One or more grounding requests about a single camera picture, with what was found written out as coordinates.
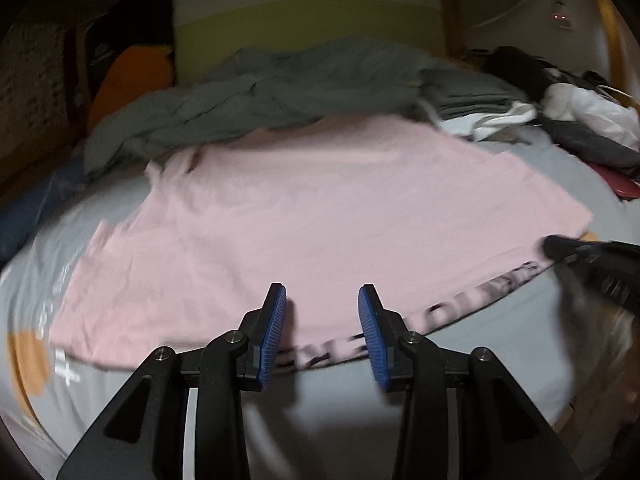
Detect orange plush pillow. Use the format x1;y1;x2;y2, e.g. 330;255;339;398
87;45;173;121

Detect folded grey clothes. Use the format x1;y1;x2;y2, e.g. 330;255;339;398
420;67;536;121

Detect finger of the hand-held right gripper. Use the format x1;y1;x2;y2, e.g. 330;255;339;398
544;234;640;311

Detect black bag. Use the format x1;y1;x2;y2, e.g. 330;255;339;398
85;0;176;91

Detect red flat item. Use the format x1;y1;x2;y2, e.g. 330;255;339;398
590;162;640;201

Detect grey crumpled blanket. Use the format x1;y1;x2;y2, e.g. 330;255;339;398
82;40;526;173

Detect blue cloth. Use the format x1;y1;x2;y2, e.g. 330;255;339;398
0;160;96;261

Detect black clothing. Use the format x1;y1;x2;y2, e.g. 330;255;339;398
482;46;616;106

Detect folded white clothes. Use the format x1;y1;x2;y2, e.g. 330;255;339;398
440;102;538;141

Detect white wall device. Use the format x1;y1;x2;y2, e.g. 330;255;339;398
550;0;573;31

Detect woven wicker basket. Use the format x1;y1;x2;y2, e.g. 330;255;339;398
0;20;76;131

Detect pink printed t-shirt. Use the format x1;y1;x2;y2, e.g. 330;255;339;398
47;117;596;373

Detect dark grey cloth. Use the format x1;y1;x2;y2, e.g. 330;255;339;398
545;120;640;181

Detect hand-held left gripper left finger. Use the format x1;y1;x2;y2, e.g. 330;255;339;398
57;282;288;480

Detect grey printed bed sheet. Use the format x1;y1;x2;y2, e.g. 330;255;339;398
0;125;640;480

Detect white crumpled cloth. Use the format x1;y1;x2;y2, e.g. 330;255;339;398
542;82;640;151

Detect yellow green headboard cushion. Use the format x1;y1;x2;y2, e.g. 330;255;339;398
167;0;451;78

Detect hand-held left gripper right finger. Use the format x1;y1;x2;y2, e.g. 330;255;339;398
357;284;583;480

